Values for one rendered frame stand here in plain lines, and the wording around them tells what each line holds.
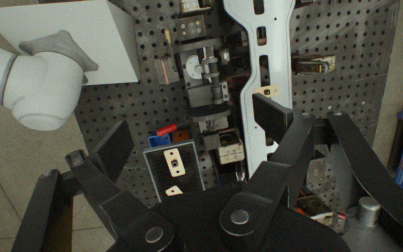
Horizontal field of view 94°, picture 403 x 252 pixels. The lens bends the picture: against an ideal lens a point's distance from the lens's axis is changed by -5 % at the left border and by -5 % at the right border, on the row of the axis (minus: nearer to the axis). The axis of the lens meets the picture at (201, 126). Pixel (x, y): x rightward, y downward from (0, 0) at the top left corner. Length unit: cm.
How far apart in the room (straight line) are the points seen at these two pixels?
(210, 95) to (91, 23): 43
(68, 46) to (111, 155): 65
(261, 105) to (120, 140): 13
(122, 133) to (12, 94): 54
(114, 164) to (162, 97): 82
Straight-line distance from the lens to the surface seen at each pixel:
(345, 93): 128
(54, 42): 80
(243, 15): 68
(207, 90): 50
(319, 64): 69
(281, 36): 71
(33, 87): 70
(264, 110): 18
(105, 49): 80
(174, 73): 57
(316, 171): 91
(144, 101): 99
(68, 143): 208
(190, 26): 53
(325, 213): 104
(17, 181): 258
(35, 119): 69
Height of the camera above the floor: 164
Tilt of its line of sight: 69 degrees down
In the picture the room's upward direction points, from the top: 167 degrees clockwise
